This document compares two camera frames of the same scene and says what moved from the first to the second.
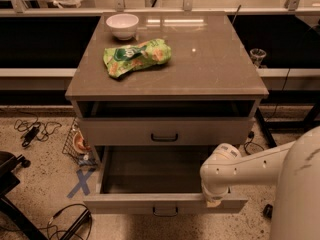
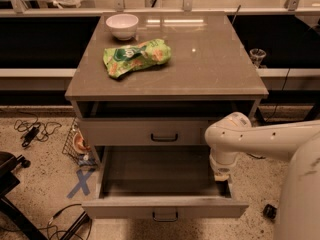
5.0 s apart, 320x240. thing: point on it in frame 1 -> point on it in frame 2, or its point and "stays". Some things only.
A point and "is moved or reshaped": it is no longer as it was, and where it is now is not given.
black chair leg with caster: x=268 y=210 stays
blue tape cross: x=82 y=183 stays
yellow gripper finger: x=213 y=203 -> x=221 y=177
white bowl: x=123 y=25 stays
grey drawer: x=145 y=179 is moved or reshaped
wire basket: x=77 y=145 stays
